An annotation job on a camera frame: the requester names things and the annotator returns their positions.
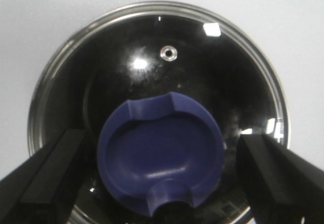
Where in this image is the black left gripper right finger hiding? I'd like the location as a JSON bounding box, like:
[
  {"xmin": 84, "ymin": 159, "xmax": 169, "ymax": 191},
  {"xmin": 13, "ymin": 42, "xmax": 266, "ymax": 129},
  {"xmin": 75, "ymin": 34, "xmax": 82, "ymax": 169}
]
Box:
[{"xmin": 236, "ymin": 135, "xmax": 323, "ymax": 223}]

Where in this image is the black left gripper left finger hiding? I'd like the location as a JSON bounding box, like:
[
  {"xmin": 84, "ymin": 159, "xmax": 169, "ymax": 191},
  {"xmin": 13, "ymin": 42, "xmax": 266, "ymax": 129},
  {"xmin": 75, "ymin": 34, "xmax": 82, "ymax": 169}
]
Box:
[{"xmin": 1, "ymin": 129, "xmax": 88, "ymax": 223}]

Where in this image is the glass lid with blue knob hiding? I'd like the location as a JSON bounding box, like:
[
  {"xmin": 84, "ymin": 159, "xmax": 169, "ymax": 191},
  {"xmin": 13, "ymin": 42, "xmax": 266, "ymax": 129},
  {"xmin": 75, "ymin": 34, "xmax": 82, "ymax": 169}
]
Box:
[{"xmin": 28, "ymin": 2, "xmax": 289, "ymax": 223}]

